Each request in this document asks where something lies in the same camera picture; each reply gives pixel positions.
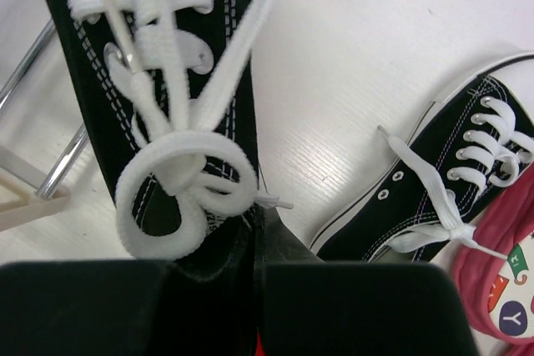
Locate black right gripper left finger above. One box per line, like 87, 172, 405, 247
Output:
1, 260, 172, 355

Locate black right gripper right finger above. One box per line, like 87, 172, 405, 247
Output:
261, 263, 478, 356

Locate beige chrome shoe shelf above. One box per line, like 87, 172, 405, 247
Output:
0, 18, 91, 232

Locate black sneaker white laces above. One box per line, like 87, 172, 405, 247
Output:
45, 0, 310, 355

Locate pink flip-flop left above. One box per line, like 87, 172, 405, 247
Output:
452, 167, 533, 355

